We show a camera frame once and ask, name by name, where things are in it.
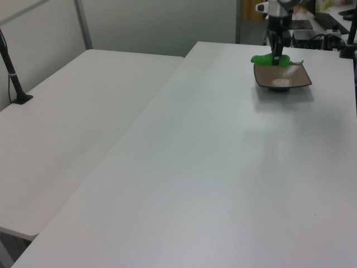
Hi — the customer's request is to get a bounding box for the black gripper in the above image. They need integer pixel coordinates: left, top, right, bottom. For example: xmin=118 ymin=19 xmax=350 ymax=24
xmin=267 ymin=14 xmax=293 ymax=67

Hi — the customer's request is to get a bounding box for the green chili pepper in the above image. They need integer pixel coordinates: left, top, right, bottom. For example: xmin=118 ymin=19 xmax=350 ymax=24
xmin=250 ymin=53 xmax=305 ymax=69

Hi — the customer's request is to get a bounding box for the brown square ceramic plate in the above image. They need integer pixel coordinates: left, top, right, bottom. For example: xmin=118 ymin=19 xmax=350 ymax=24
xmin=252 ymin=61 xmax=313 ymax=93

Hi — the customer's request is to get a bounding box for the black electronics box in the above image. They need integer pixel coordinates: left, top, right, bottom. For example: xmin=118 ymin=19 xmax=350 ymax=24
xmin=291 ymin=28 xmax=326 ymax=49

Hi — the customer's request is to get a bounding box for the black flat tablet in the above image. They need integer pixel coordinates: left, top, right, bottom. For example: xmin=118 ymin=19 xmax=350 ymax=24
xmin=289 ymin=19 xmax=313 ymax=30

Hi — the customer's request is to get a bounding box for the black keyboard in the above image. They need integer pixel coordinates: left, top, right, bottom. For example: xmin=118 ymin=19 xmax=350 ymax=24
xmin=314 ymin=12 xmax=348 ymax=31

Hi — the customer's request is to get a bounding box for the black camera stand pole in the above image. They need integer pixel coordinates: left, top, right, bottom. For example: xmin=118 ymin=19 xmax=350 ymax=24
xmin=338 ymin=15 xmax=357 ymax=60

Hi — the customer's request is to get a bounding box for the grey partition frame post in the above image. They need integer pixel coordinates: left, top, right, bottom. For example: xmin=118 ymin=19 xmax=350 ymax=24
xmin=73 ymin=0 xmax=94 ymax=51

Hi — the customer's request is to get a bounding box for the black camera stand with cable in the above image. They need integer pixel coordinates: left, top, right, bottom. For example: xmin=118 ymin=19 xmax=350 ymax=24
xmin=0 ymin=27 xmax=34 ymax=105

